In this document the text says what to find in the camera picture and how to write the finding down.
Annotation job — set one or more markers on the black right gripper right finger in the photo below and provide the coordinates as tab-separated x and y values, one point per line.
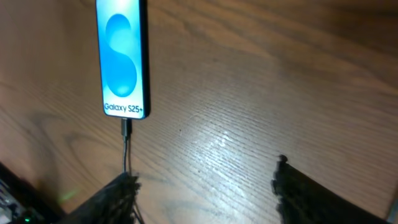
303	200

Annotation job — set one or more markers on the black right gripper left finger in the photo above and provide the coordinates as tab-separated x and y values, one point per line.
113	204

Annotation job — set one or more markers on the blue Galaxy smartphone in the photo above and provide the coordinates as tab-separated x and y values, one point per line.
123	44

